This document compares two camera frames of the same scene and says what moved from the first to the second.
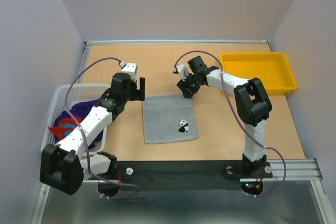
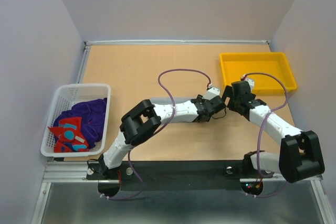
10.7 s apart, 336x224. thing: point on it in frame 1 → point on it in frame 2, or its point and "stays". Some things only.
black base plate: [184, 176] stays
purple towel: [80, 109] stays
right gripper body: [191, 83] → [233, 106]
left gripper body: [128, 95] → [199, 97]
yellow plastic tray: [272, 68] stays
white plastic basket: [65, 97] stays
